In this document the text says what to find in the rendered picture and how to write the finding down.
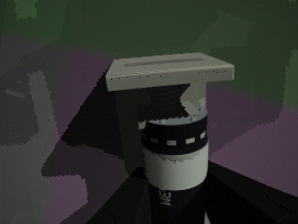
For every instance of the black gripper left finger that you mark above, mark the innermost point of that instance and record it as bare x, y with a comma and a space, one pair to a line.
128, 205

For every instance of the black and white cylindrical battery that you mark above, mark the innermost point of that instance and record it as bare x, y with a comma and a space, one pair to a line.
175, 156

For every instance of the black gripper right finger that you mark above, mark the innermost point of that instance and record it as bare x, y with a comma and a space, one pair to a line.
235, 199

